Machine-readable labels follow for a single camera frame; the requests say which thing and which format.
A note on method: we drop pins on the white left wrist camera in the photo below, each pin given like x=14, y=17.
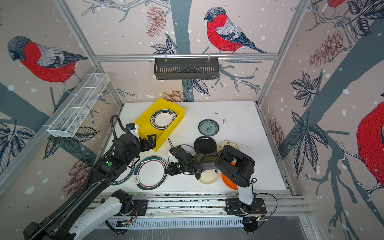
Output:
x=133, y=129

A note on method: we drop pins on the green-rimmed plate left edge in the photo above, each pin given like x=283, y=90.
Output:
x=123, y=177

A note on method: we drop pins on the aluminium frame post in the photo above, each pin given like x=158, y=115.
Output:
x=299, y=12

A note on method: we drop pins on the cream plate under right gripper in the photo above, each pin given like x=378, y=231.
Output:
x=227, y=143

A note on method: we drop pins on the blue floral green plate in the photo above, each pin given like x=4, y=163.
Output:
x=208, y=127

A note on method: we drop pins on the white wire mesh basket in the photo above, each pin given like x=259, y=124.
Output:
x=71, y=118

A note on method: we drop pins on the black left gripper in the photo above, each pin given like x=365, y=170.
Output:
x=152, y=142

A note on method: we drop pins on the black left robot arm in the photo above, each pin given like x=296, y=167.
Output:
x=107, y=169

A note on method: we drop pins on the orange plate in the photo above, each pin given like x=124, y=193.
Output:
x=229, y=183

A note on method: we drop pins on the cream plate black brushstroke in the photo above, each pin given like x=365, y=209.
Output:
x=208, y=177

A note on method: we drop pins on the black hanging basket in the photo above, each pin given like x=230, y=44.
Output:
x=187, y=69

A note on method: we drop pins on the small green-rimmed white plate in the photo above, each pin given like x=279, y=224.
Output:
x=162, y=119

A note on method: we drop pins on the black glossy plate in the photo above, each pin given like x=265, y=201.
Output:
x=205, y=145

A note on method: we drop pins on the white plate green clover motif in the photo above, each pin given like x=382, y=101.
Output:
x=189, y=148

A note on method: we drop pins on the yellow plastic bin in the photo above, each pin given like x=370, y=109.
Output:
x=144, y=121

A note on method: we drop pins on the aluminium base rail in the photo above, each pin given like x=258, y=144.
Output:
x=166, y=212

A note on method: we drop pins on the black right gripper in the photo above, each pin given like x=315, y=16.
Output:
x=171, y=170

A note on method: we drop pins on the large green-rimmed striped plate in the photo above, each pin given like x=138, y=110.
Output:
x=150, y=173

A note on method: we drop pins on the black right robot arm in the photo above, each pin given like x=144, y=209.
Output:
x=237, y=166

